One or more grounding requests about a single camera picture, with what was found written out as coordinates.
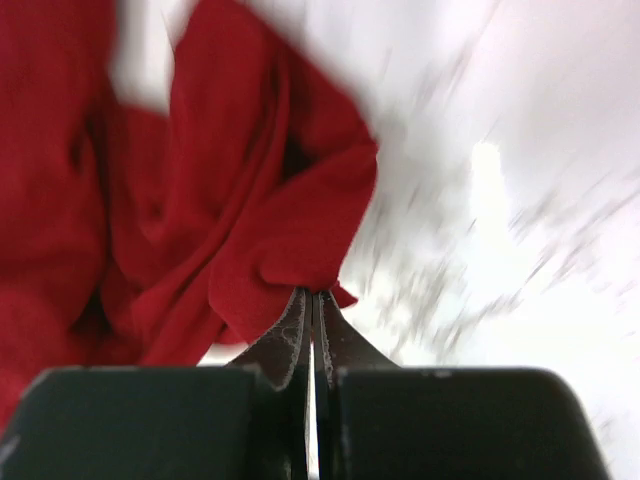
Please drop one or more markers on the dark red t shirt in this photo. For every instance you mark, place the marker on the dark red t shirt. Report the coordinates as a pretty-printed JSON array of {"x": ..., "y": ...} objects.
[{"x": 130, "y": 237}]

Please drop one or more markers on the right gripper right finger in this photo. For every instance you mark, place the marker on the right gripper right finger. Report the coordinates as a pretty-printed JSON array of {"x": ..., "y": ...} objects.
[{"x": 336, "y": 345}]

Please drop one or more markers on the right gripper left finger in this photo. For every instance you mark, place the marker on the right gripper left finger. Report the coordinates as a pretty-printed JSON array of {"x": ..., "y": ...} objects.
[{"x": 277, "y": 445}]

